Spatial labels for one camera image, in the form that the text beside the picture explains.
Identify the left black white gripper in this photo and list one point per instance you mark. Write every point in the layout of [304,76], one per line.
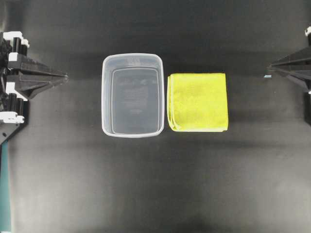
[13,48]

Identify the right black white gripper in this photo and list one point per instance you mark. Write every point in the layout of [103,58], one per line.
[299,59]

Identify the clear plastic container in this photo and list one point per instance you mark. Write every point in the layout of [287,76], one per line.
[132,95]

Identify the yellow folded towel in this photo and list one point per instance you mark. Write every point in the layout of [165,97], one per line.
[197,102]

